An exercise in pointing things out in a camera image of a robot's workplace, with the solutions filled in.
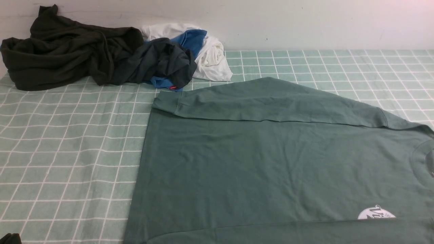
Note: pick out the blue crumpled garment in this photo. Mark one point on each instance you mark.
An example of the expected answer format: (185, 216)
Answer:
(191, 40)

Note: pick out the green long-sleeve top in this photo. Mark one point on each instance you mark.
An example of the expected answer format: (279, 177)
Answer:
(272, 162)

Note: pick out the dark grey crumpled garment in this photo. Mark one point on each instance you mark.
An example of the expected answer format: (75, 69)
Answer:
(139, 66)

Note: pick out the green checked tablecloth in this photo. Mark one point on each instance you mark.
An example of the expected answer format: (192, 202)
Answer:
(69, 156)

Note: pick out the dark olive crumpled garment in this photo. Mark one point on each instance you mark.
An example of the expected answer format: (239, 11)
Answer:
(61, 51)

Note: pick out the white crumpled garment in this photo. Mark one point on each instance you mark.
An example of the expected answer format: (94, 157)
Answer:
(211, 61)

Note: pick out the black second robot arm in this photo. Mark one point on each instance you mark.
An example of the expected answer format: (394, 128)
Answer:
(11, 238)

